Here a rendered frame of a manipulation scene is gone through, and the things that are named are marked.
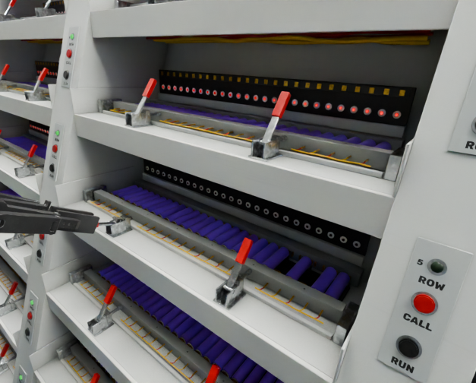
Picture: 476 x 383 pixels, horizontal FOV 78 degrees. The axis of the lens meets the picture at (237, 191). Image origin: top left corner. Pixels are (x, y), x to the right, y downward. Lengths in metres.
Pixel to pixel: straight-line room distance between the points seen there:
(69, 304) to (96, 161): 0.32
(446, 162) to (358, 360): 0.20
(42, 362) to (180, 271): 0.52
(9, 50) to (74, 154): 0.74
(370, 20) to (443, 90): 0.11
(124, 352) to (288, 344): 0.34
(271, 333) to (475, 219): 0.24
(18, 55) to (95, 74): 0.71
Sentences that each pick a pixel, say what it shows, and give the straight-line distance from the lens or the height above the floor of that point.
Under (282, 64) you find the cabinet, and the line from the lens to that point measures 0.61.
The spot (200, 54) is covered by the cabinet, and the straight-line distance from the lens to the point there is 0.75.
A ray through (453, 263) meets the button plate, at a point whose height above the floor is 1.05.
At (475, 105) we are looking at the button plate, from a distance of 0.32.
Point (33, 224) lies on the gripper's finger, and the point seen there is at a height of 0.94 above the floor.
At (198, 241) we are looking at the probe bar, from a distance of 0.50.
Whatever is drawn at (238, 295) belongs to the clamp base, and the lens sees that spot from 0.43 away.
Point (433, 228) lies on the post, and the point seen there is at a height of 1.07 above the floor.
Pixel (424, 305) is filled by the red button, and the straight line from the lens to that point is 0.31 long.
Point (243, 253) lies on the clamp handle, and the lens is 0.41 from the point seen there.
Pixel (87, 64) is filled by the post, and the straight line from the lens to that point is 0.72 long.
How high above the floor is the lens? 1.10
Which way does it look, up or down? 8 degrees down
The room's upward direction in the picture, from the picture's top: 14 degrees clockwise
